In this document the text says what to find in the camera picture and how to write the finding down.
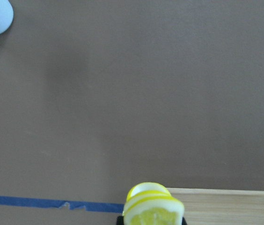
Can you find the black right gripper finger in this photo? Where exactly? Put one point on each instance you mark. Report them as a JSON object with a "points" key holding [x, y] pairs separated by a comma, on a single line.
{"points": [[120, 220]]}

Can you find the lemon slice yellow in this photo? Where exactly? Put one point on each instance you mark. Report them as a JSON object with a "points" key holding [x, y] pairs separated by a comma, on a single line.
{"points": [[150, 203]]}

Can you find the wooden cutting board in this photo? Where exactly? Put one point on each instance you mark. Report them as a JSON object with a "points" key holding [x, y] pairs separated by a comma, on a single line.
{"points": [[221, 207]]}

